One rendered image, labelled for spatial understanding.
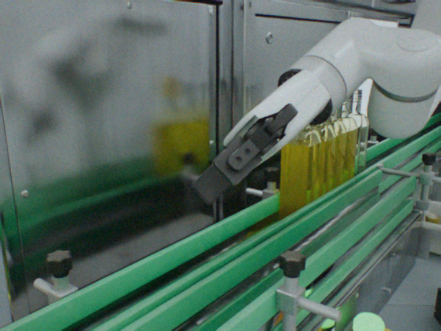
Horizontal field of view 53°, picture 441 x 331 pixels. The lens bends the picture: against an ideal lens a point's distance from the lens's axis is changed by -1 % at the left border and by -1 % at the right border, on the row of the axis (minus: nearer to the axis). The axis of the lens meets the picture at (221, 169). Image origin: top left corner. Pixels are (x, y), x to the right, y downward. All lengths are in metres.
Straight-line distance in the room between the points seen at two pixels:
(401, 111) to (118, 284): 0.40
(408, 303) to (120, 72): 0.69
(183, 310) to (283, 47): 0.62
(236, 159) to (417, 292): 0.67
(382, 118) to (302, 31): 0.50
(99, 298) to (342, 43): 0.41
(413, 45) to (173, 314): 0.39
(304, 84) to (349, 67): 0.08
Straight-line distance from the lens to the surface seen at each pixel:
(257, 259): 0.62
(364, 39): 0.56
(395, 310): 0.94
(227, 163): 0.41
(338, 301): 0.69
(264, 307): 0.51
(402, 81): 0.53
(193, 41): 0.79
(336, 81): 0.52
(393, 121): 0.58
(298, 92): 0.47
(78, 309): 0.55
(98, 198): 0.68
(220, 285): 0.56
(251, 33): 0.86
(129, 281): 0.58
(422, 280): 1.06
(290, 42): 1.00
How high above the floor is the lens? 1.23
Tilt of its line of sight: 16 degrees down
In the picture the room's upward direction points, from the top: straight up
